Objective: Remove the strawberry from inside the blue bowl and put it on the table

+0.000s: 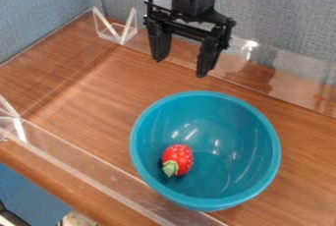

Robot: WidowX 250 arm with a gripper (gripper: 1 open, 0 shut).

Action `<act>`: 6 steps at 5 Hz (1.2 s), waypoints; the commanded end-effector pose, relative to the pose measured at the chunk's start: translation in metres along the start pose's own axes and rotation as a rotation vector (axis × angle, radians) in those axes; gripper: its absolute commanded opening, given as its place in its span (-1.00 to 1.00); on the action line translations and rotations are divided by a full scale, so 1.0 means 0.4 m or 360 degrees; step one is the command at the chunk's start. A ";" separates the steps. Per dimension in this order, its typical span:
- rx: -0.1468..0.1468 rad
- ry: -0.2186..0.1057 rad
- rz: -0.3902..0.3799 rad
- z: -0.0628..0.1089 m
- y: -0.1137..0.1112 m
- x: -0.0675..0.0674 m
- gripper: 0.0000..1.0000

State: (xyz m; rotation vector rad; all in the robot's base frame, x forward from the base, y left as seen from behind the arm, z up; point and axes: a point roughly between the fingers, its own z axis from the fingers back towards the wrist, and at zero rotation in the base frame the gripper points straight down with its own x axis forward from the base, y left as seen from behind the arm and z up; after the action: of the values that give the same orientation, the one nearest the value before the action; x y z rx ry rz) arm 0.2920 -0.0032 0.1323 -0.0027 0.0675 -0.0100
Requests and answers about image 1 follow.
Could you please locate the clear acrylic front barrier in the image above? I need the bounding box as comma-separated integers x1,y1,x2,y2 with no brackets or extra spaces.
0,119,227,226

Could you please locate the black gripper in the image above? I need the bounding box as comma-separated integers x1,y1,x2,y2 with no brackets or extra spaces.
143,0,235,78

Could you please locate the clear acrylic barrier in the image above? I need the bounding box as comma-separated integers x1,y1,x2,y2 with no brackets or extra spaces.
0,119,227,226
93,7,336,119

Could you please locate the clear acrylic corner bracket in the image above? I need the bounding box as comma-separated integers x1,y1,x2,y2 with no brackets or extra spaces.
91,8,137,45

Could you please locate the blue plastic bowl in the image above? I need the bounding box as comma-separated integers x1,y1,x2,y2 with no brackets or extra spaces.
127,90,282,212

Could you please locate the clear acrylic back barrier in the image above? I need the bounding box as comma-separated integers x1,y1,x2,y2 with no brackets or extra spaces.
93,7,336,119

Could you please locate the red toy strawberry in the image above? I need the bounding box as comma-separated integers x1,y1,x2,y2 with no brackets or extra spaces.
161,144,194,177

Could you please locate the clear acrylic left bracket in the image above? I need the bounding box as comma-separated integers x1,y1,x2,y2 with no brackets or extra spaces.
0,95,27,142

